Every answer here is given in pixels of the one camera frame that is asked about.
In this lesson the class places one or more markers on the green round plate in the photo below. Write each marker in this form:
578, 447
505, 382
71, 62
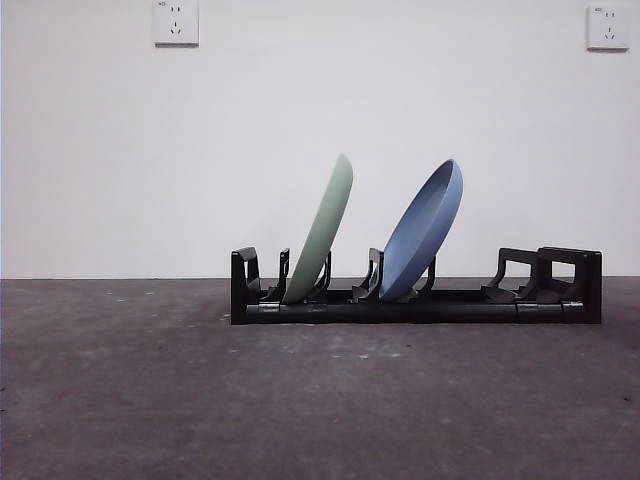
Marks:
320, 230

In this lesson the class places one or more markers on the blue round plate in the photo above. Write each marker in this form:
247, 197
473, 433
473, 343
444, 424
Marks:
420, 235

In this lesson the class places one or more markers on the black plate rack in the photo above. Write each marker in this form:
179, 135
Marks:
450, 314

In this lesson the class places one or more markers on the white wall socket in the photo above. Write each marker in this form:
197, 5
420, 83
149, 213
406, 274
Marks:
176, 36
607, 42

